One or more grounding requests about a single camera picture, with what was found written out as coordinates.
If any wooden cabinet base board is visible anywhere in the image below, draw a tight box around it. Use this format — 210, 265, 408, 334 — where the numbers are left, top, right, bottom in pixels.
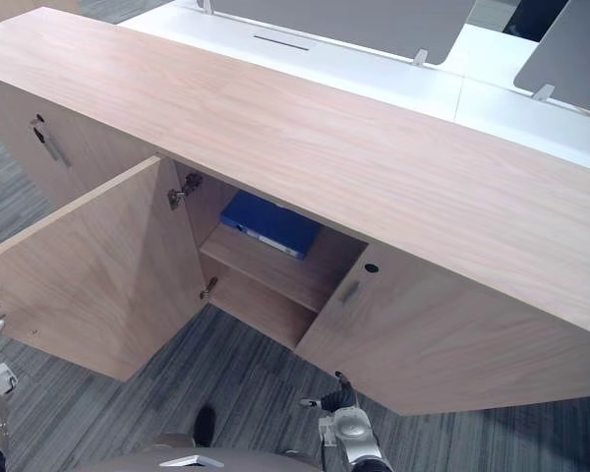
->
206, 267, 322, 351

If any dark robot left foot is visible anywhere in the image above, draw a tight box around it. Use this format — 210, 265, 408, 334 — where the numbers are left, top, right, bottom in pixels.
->
193, 403, 218, 448

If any white desk top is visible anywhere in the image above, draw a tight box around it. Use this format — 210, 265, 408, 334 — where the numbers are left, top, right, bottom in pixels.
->
117, 0, 468, 122
454, 22, 590, 176

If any silver door handle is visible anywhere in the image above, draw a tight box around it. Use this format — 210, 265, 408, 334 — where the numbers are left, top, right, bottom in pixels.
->
32, 126, 73, 169
337, 279, 361, 305

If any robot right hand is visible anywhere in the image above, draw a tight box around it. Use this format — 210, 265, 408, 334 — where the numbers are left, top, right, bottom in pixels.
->
298, 370, 359, 414

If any wooden cabinet shelf board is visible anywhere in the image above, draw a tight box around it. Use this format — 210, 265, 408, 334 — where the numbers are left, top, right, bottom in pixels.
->
200, 223, 350, 313

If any grey desk partition screen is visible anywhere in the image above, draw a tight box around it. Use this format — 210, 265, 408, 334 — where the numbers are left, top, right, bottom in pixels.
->
210, 0, 476, 66
513, 0, 590, 121

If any blue folder with white label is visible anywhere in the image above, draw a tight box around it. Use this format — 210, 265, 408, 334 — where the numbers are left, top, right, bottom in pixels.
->
218, 190, 322, 262

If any long wooden office cabinet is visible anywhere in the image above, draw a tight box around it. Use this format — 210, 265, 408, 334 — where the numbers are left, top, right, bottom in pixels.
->
0, 5, 590, 417

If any wooden cabinet door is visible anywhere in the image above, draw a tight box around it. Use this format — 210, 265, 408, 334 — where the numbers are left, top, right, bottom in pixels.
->
294, 244, 590, 417
0, 155, 204, 384
0, 73, 161, 207

